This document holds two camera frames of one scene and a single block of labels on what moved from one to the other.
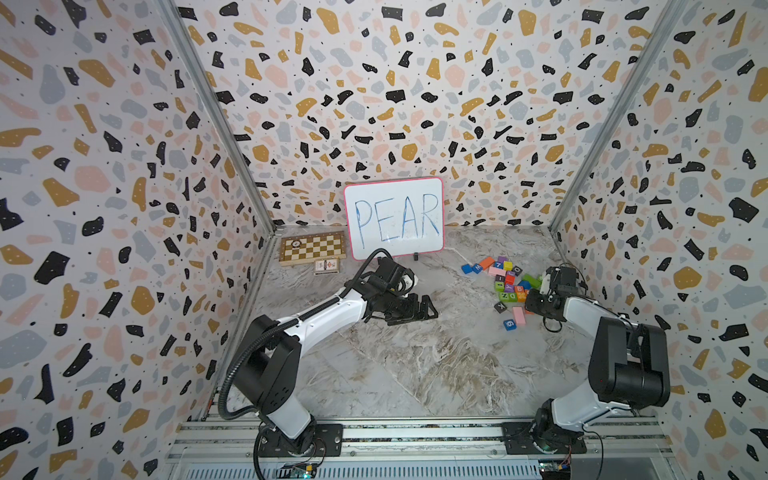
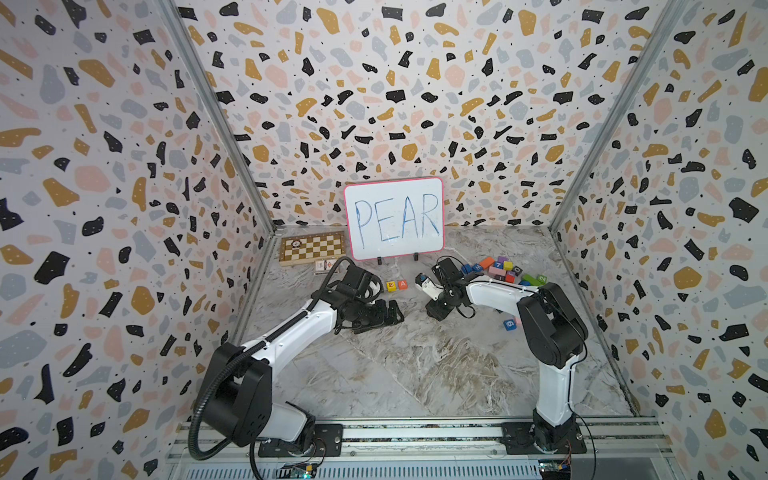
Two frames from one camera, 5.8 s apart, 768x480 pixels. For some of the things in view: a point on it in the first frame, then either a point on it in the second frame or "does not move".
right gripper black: (530, 299) -> (432, 310)
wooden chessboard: (306, 249) does not move
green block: (534, 282) does not move
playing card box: (332, 267) does not move
